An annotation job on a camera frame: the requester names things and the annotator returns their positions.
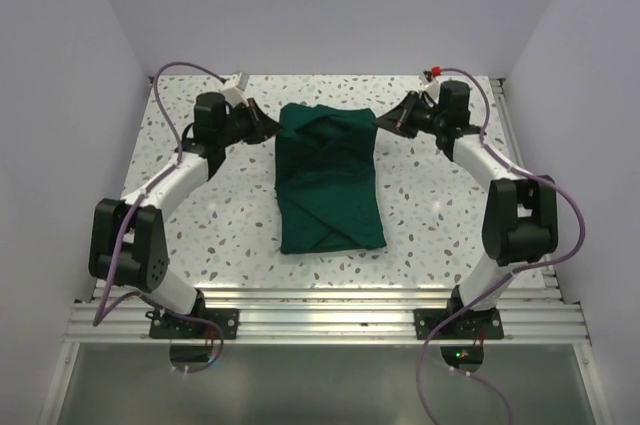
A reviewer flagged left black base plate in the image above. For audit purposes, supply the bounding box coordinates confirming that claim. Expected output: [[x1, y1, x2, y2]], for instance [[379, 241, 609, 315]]
[[145, 308, 240, 340]]

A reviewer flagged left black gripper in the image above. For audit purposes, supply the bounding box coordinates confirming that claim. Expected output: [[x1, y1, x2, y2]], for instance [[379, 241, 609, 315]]
[[217, 97, 283, 147]]

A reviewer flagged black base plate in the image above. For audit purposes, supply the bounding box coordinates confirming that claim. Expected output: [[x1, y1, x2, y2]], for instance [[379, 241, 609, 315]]
[[145, 308, 240, 340], [413, 309, 504, 372]]

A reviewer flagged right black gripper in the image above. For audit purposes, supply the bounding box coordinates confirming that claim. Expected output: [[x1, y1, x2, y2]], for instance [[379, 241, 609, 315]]
[[374, 91, 446, 140]]

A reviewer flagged dark green surgical cloth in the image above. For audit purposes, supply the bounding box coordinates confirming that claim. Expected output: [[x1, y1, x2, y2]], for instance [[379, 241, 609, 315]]
[[275, 103, 386, 255]]

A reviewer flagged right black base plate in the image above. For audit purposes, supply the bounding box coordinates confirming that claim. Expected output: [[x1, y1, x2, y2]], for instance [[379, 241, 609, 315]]
[[413, 309, 504, 372]]

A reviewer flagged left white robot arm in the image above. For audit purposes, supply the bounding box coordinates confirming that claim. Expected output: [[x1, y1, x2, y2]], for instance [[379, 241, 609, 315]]
[[88, 91, 283, 338]]

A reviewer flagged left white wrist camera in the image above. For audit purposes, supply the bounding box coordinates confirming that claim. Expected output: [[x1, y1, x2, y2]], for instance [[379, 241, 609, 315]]
[[220, 71, 250, 107]]

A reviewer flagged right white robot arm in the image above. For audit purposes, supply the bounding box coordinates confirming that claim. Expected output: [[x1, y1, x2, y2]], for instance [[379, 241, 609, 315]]
[[375, 80, 558, 338]]

